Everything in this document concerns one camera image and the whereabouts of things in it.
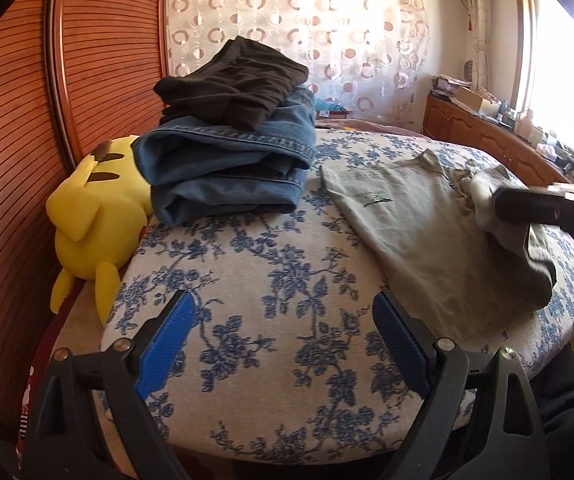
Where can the cardboard box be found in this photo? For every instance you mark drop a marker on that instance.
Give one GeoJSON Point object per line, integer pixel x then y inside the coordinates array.
{"type": "Point", "coordinates": [482, 102]}

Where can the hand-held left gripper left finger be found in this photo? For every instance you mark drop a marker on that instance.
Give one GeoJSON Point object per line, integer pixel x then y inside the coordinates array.
{"type": "Point", "coordinates": [167, 345]}

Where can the wooden headboard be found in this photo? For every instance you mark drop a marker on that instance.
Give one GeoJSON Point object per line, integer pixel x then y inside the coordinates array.
{"type": "Point", "coordinates": [17, 135]}

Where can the circle-patterned sheer curtain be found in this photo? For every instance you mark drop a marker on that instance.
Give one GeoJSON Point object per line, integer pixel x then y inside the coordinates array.
{"type": "Point", "coordinates": [317, 35]}

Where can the red patterned cloth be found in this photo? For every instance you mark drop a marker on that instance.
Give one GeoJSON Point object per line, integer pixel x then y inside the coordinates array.
{"type": "Point", "coordinates": [23, 407]}

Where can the teal packet box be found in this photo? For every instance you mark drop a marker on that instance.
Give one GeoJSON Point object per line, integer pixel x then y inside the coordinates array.
{"type": "Point", "coordinates": [329, 106]}

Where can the stack of papers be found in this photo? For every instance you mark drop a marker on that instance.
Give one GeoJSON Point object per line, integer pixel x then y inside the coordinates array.
{"type": "Point", "coordinates": [449, 85]}

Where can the yellow plush toy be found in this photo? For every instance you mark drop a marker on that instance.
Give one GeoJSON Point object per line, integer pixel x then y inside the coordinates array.
{"type": "Point", "coordinates": [92, 210]}

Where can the folded black pants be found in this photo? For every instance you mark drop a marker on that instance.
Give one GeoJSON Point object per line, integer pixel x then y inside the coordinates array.
{"type": "Point", "coordinates": [237, 85]}

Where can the folded blue jeans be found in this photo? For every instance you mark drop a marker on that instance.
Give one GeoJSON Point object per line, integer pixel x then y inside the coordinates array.
{"type": "Point", "coordinates": [227, 170]}

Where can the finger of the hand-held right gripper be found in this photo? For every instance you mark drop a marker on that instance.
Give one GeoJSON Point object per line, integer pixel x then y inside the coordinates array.
{"type": "Point", "coordinates": [522, 205]}

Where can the wooden cabinet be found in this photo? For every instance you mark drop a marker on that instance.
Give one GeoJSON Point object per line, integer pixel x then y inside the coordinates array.
{"type": "Point", "coordinates": [472, 130]}

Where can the person's dark clothing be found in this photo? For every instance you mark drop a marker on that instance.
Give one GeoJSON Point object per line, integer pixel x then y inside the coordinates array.
{"type": "Point", "coordinates": [567, 400]}

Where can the row of small bottles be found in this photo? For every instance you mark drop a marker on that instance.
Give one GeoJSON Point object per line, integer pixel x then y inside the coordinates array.
{"type": "Point", "coordinates": [517, 117]}

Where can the blue floral bed sheet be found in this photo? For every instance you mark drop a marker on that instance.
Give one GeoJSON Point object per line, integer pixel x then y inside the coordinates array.
{"type": "Point", "coordinates": [277, 310]}

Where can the grey-green pants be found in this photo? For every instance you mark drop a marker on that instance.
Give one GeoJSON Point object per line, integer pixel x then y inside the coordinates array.
{"type": "Point", "coordinates": [417, 230]}

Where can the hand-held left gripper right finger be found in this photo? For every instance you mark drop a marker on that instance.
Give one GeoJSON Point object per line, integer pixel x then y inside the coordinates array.
{"type": "Point", "coordinates": [402, 345]}

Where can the window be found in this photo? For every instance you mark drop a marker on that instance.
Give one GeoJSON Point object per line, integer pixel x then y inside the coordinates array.
{"type": "Point", "coordinates": [557, 60]}

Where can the white lace curtain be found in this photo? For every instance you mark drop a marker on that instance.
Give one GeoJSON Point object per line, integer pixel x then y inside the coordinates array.
{"type": "Point", "coordinates": [482, 25]}

